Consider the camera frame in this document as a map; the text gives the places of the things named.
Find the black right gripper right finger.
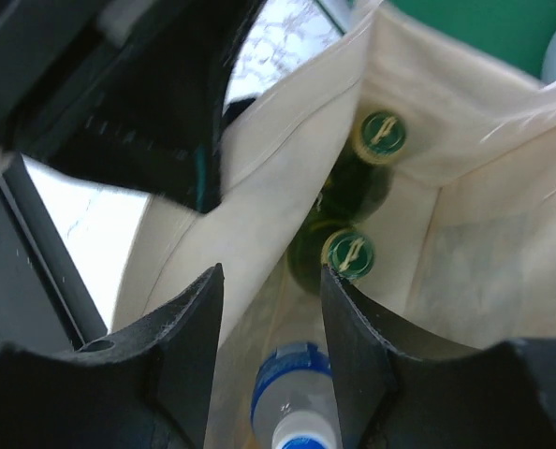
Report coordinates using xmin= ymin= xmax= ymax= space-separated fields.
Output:
xmin=320 ymin=269 xmax=556 ymax=448

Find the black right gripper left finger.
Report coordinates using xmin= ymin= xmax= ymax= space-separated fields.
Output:
xmin=0 ymin=266 xmax=224 ymax=448

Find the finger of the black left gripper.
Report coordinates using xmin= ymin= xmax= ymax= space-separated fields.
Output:
xmin=0 ymin=1 xmax=264 ymax=214

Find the cream canvas tote bag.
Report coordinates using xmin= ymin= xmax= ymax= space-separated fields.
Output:
xmin=112 ymin=1 xmax=556 ymax=448

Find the clear bottle green cap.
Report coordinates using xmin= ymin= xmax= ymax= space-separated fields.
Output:
xmin=286 ymin=219 xmax=376 ymax=296

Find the Pocari Sweat bottle right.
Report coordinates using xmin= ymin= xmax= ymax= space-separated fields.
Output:
xmin=250 ymin=341 xmax=343 ymax=449

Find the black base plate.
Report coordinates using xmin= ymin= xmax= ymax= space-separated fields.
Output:
xmin=0 ymin=159 xmax=108 ymax=354

